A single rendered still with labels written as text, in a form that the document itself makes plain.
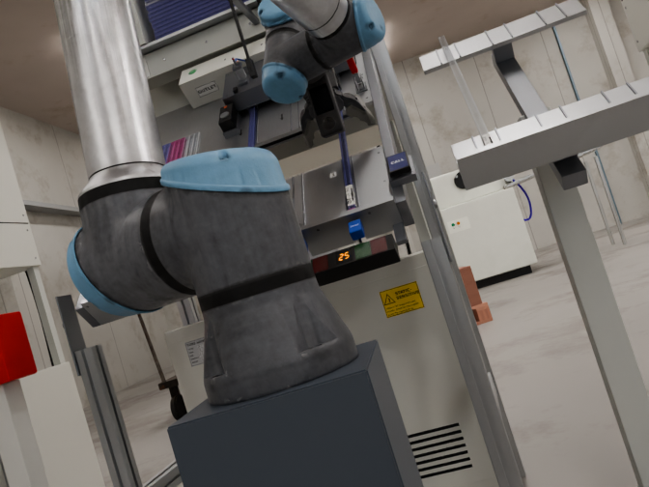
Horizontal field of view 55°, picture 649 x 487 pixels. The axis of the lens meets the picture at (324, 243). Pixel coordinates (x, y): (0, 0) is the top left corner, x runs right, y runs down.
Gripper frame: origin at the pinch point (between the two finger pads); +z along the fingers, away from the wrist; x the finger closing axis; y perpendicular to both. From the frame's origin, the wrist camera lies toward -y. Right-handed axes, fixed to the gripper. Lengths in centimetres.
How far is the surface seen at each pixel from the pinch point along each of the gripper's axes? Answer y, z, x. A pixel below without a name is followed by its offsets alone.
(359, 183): -15.4, -3.2, -1.9
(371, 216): -25.8, -5.8, -3.0
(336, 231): -26.0, -5.2, 4.0
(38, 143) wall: 539, 387, 478
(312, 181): -9.8, -1.8, 7.8
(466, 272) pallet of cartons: 116, 296, -13
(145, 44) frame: 55, -3, 48
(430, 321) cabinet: -31.0, 33.3, -4.7
